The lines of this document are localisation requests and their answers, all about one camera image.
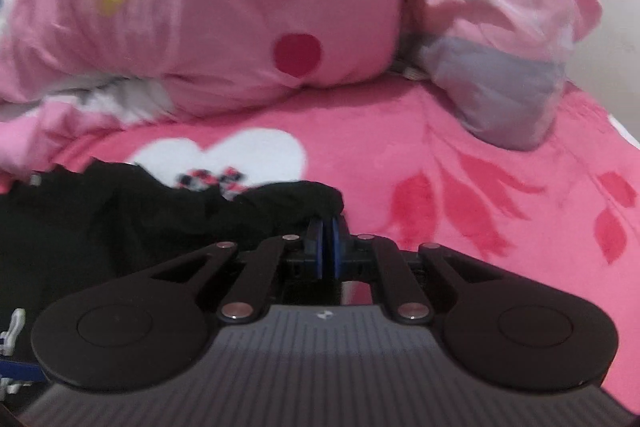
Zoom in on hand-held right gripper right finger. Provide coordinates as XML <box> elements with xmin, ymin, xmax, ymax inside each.
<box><xmin>326</xmin><ymin>216</ymin><xmax>507</xmax><ymax>326</ymax></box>

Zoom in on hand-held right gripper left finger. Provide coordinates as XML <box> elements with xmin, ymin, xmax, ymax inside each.
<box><xmin>147</xmin><ymin>216</ymin><xmax>326</xmax><ymax>324</ymax></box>

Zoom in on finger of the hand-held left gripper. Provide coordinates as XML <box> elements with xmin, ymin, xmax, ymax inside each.
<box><xmin>0</xmin><ymin>357</ymin><xmax>44</xmax><ymax>383</ymax></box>

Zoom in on black t-shirt with white print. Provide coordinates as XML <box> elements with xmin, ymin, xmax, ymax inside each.
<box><xmin>0</xmin><ymin>159</ymin><xmax>346</xmax><ymax>408</ymax></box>

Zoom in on pink printed fleece blanket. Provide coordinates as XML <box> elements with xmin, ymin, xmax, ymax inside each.
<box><xmin>0</xmin><ymin>76</ymin><xmax>640</xmax><ymax>419</ymax></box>

